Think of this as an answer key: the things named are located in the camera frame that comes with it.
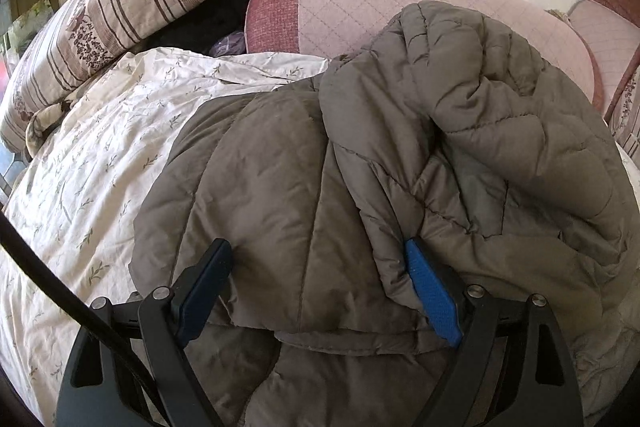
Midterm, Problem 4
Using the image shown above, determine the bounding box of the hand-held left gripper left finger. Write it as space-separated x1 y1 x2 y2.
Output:
55 238 233 427

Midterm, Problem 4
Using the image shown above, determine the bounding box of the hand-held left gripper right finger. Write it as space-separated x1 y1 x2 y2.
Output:
404 237 585 427

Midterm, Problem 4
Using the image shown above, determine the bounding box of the olive quilted hooded jacket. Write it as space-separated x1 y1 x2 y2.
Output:
131 1 640 427

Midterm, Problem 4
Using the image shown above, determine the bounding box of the white floral bed sheet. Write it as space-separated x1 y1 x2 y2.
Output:
0 47 640 427

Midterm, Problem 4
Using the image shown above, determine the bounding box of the small floral cloth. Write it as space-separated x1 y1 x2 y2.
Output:
24 99 78 158

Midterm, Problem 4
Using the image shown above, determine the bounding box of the purple plastic bag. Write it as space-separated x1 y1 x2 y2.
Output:
209 31 247 56

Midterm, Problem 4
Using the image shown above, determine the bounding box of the striped floral flat cushion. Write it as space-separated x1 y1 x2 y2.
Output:
604 69 640 150

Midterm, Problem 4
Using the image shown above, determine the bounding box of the striped floral bolster pillow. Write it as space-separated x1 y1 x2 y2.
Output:
0 0 219 152

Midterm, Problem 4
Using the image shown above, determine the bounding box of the black cloth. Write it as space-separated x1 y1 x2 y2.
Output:
150 0 327 58

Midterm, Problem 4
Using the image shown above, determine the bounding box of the pink quilted long cushion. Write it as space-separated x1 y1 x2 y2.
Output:
244 0 607 118

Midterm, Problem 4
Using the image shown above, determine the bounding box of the pink two-tone backrest cushion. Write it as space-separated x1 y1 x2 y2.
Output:
569 0 640 110

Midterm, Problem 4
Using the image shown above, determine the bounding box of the floral paper bag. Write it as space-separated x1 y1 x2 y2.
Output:
7 0 57 40

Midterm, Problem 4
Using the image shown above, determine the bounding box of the black cable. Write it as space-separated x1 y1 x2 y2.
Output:
0 209 168 427

